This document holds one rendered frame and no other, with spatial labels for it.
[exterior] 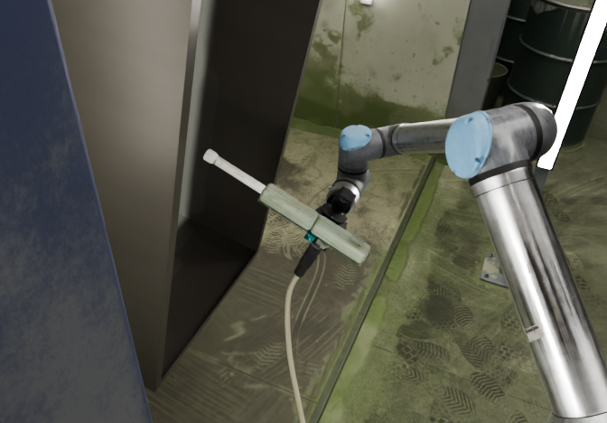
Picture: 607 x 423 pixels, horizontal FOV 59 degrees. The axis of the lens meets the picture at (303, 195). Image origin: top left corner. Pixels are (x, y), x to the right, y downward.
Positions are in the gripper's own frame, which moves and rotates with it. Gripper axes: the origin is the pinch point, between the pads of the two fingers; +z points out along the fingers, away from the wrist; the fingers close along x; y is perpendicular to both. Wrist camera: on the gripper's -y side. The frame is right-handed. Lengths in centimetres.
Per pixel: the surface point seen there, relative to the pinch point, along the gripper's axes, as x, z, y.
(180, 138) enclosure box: 30, 35, -34
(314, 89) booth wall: 43, -189, 71
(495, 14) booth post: -18, -183, -23
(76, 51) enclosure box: 52, 36, -38
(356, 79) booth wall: 24, -187, 49
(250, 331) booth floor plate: -1, -25, 84
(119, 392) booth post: 9, 90, -69
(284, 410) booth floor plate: -24, 1, 75
